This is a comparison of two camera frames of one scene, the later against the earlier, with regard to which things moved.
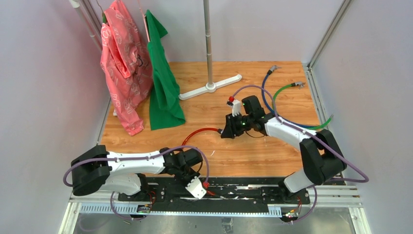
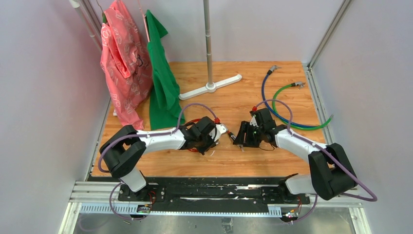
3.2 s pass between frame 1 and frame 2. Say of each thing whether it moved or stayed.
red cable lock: moved
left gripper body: moved
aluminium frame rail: stayed
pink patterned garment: stayed
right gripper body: moved
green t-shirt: stayed
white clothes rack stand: stayed
